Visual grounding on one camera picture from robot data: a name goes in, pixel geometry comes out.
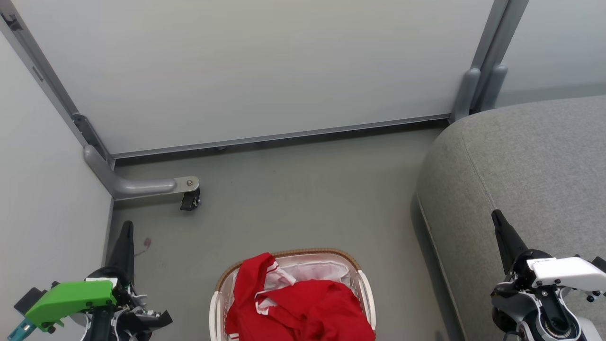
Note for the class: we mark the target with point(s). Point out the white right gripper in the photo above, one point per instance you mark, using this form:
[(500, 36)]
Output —
[(563, 273)]

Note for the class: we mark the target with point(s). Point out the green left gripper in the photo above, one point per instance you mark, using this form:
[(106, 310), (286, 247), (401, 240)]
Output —
[(71, 298)]

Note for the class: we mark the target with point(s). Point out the red garment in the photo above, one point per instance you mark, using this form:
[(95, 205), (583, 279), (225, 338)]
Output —
[(312, 308)]

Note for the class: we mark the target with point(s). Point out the grey fabric sofa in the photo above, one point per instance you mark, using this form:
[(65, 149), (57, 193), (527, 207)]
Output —
[(530, 175)]

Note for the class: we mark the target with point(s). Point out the black caster wheel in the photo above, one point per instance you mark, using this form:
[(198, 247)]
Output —
[(190, 201)]

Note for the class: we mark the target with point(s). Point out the white laundry basket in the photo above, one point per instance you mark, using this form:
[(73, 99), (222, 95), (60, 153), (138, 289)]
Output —
[(365, 293)]

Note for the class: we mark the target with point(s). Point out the white fabric basket liner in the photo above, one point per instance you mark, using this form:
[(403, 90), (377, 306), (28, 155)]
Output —
[(317, 271)]

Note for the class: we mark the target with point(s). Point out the grey partition post with foot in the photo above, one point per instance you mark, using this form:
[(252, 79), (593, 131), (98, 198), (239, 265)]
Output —
[(137, 185)]

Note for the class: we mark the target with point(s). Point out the grey partition bottom rail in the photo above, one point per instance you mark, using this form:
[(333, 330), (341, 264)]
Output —
[(284, 136)]

